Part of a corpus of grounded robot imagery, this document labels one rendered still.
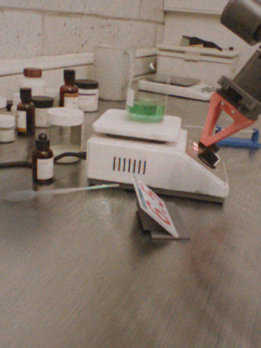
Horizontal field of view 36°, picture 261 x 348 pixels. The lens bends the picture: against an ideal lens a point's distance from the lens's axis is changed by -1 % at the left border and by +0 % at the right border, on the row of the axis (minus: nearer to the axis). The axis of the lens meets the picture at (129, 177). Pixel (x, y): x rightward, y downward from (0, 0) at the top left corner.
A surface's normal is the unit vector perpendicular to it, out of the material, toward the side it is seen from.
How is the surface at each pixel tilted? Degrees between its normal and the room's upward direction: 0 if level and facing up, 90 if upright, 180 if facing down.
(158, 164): 90
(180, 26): 90
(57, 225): 0
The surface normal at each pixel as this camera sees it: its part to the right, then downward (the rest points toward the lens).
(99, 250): 0.09, -0.92
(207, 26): -0.39, 0.32
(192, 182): -0.16, 0.36
